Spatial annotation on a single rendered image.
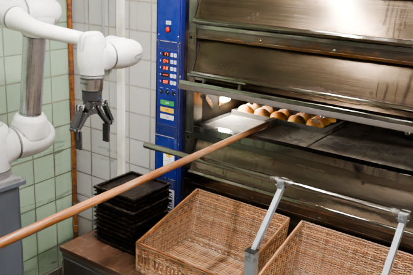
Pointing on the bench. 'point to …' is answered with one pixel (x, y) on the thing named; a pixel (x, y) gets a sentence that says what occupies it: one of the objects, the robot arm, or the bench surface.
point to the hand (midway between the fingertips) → (92, 142)
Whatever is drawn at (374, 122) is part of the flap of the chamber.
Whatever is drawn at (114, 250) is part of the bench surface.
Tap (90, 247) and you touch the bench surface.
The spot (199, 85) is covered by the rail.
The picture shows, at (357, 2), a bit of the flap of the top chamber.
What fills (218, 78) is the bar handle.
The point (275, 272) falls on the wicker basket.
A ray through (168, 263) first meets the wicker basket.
